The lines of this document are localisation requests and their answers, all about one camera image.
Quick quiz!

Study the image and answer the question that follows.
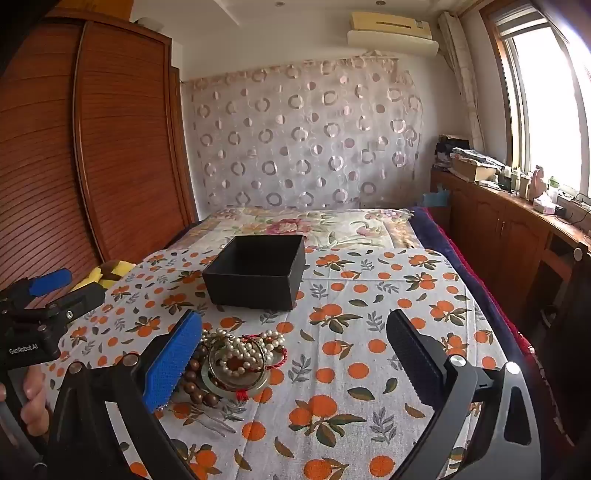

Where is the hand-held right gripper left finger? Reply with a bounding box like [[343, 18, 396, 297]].
[[44, 309, 204, 480]]

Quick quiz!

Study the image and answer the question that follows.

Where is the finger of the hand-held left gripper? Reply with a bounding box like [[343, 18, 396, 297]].
[[0, 269, 73, 306], [39, 282, 106, 324]]

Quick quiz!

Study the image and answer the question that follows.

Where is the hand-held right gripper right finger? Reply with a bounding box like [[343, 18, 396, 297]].
[[385, 309, 543, 480]]

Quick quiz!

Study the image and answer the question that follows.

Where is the brown wooden bead bracelet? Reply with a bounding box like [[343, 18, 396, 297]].
[[178, 342, 220, 409]]

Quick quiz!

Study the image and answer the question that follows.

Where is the white pearl necklace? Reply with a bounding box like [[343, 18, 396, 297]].
[[203, 329, 287, 374]]

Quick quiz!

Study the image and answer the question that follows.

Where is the black cardboard box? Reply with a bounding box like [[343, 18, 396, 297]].
[[202, 234, 306, 311]]

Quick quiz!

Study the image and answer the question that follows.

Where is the red string bracelet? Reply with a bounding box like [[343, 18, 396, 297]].
[[233, 335, 288, 402]]

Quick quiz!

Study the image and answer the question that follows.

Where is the person's left hand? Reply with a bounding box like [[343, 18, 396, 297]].
[[21, 367, 51, 435]]

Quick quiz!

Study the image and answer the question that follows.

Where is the yellow cloth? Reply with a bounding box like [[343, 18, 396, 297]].
[[69, 261, 137, 291]]

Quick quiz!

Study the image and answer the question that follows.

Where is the orange fruit print cloth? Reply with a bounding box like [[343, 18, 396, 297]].
[[44, 247, 513, 480]]

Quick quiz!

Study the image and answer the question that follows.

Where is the dark blue blanket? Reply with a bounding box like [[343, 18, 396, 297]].
[[411, 207, 532, 356]]

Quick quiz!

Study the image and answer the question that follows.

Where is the brown wooden wardrobe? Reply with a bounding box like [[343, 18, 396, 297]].
[[0, 7, 199, 301]]

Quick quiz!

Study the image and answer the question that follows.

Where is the long wooden cabinet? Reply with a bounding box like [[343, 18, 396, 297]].
[[429, 168, 591, 324]]

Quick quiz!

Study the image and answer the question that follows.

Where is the dark chair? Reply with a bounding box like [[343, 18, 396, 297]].
[[526, 240, 591, 448]]

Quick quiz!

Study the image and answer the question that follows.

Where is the teal paper bag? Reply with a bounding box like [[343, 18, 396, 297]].
[[418, 185, 451, 208]]

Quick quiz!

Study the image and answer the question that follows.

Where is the folded patterned cloth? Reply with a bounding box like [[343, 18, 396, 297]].
[[451, 147, 506, 168]]

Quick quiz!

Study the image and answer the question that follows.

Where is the pile of dark clothes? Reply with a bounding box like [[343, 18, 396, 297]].
[[434, 135, 472, 162]]

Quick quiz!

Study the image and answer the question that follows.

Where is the circle pattern sheer curtain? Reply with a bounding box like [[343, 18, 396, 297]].
[[182, 55, 423, 210]]

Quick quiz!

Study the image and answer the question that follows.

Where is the white window curtain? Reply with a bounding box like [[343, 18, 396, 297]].
[[438, 11, 485, 151]]

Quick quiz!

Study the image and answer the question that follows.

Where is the window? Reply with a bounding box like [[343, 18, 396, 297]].
[[480, 0, 591, 195]]

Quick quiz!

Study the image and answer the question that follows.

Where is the wall air conditioner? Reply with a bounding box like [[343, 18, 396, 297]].
[[346, 11, 439, 57]]

